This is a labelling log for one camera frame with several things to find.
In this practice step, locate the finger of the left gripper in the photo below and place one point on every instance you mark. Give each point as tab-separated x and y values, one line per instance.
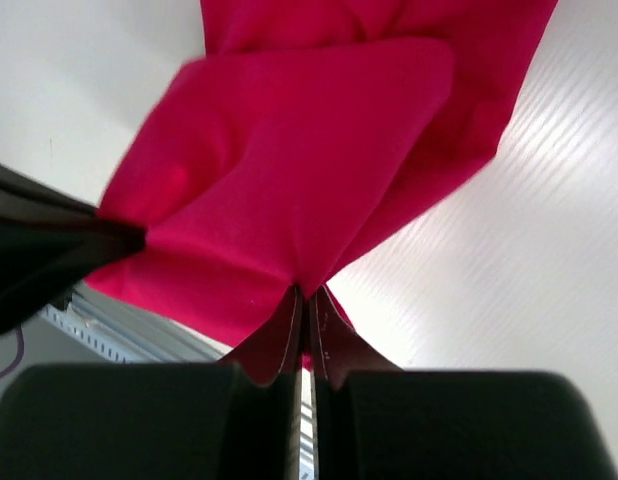
48	243

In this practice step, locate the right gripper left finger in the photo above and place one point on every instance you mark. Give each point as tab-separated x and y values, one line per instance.
236	418

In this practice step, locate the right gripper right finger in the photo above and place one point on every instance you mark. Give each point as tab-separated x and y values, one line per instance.
374	420

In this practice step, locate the red t-shirt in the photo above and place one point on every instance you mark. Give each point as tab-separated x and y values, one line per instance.
308	133

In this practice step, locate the slotted cable duct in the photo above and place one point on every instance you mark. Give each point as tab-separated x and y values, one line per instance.
91	334

